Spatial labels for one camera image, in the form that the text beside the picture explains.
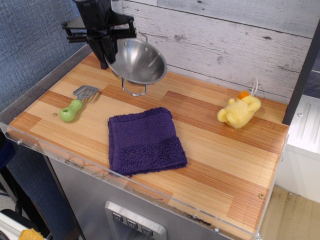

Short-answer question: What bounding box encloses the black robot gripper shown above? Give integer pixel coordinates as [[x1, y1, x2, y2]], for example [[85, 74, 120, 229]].
[[61, 0, 137, 63]]

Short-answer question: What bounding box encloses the silver metal pot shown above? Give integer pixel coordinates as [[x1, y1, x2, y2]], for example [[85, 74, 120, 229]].
[[105, 36, 168, 97]]

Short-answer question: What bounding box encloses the green and grey spatula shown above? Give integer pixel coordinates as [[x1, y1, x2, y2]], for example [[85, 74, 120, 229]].
[[59, 85, 99, 123]]

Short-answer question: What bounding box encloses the purple folded towel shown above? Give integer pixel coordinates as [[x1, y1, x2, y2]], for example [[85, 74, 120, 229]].
[[108, 107, 188, 176]]

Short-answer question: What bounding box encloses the clear acrylic front guard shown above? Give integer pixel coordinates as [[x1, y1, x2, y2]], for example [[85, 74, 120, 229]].
[[0, 121, 262, 240]]

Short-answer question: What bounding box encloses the yellow plush duck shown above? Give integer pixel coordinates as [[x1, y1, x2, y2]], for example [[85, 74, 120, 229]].
[[217, 78, 262, 129]]

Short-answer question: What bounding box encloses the silver button control panel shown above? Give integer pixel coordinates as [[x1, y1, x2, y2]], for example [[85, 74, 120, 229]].
[[104, 200, 167, 240]]

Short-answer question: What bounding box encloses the white cabinet at right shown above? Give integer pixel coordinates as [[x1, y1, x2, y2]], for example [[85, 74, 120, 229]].
[[275, 95, 320, 203]]

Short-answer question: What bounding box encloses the dark vertical post right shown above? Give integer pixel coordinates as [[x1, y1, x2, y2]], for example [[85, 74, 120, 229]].
[[282, 22, 320, 126]]

